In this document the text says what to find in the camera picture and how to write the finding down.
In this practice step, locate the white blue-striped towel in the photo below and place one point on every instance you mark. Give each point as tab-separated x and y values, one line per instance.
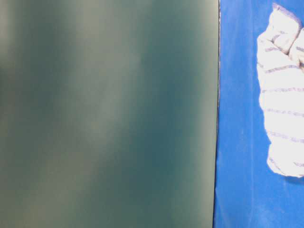
280	69

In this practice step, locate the blurred grey-green foreground panel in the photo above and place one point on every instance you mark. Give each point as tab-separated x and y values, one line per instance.
108	113

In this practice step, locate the blue table cloth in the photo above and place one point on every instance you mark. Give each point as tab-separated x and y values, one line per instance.
247	193

